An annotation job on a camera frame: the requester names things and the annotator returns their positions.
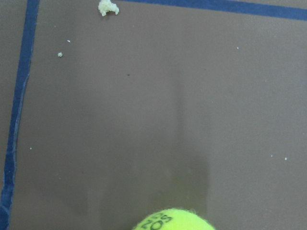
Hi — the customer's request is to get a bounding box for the yellow tennis ball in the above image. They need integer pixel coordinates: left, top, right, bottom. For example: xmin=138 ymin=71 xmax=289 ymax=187
xmin=132 ymin=208 xmax=215 ymax=230

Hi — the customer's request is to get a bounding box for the large white crumb left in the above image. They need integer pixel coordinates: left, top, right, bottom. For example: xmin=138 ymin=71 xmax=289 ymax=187
xmin=98 ymin=0 xmax=119 ymax=17

